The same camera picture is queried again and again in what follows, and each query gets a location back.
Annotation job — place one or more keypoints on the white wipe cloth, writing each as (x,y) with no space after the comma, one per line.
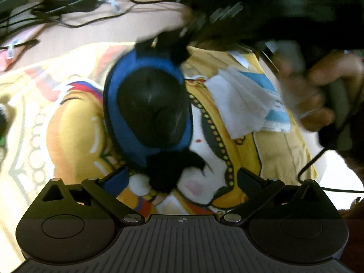
(242,104)

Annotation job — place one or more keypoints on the red star crochet container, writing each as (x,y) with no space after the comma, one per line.
(4,123)

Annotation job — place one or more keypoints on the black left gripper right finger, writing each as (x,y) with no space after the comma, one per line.
(259,192)

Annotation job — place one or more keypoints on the person right hand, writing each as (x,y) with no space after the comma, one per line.
(303,94)

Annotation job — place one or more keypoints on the black power adapter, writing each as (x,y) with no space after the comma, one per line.
(69,6)

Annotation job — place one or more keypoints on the pink tube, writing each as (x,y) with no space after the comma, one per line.
(13,47)

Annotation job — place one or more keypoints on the blue white tissue pack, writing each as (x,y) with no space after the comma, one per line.
(277,119)

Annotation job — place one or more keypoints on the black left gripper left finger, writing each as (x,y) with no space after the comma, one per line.
(106,190)

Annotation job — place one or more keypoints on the yellow printed cloth mat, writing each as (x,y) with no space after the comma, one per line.
(56,129)

